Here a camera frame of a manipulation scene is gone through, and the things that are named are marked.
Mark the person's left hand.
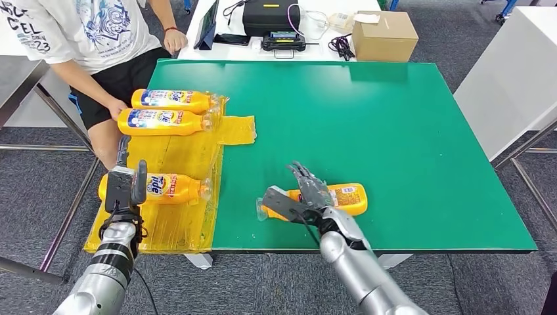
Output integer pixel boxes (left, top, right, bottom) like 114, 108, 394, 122
163, 28, 189, 56

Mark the person's right hand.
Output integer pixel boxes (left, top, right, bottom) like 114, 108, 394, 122
106, 98, 129, 122

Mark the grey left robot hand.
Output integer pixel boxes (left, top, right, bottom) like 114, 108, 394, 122
115, 135, 148, 206

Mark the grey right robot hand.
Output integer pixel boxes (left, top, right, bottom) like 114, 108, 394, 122
286, 161, 336, 211

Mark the orange detergent bottle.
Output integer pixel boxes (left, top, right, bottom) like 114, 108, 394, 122
256, 182, 369, 222
117, 108, 215, 137
131, 89, 219, 115
97, 173, 213, 205

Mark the tablet in blue cover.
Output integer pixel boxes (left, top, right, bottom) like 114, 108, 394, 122
193, 0, 220, 51

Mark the black smartphone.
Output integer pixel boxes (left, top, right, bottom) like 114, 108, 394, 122
213, 33, 252, 47

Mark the white desk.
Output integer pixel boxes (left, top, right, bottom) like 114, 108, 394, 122
177, 0, 382, 62

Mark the person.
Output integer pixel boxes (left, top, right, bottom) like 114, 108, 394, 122
0, 0, 189, 171

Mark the black carrying case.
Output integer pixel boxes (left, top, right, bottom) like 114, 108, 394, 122
242, 0, 301, 37

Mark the black handheld controller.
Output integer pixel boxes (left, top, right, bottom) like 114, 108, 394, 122
261, 31, 321, 60

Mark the brown cardboard box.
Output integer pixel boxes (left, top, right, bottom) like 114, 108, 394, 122
351, 10, 420, 63

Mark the white plastic packet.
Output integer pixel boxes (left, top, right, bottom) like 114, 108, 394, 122
327, 12, 355, 35

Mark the white paper slip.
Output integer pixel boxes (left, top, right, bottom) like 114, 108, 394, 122
353, 12, 381, 25

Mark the white table with metal legs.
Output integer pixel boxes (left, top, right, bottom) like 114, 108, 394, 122
452, 5, 557, 234

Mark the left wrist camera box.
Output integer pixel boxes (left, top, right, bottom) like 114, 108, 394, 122
104, 166, 136, 214

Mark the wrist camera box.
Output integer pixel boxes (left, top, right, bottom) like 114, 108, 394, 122
261, 186, 324, 225
104, 166, 136, 214

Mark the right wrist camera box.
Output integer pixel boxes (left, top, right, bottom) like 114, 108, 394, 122
261, 186, 324, 225

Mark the steel frame table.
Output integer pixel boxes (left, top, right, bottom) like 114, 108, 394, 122
0, 56, 110, 288

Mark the white cable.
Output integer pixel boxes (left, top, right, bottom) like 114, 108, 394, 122
286, 3, 332, 41

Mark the black coiled cable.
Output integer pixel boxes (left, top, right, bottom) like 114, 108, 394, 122
327, 33, 357, 62

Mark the blue metal trolley frame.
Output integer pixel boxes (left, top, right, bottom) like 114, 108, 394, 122
480, 0, 520, 24

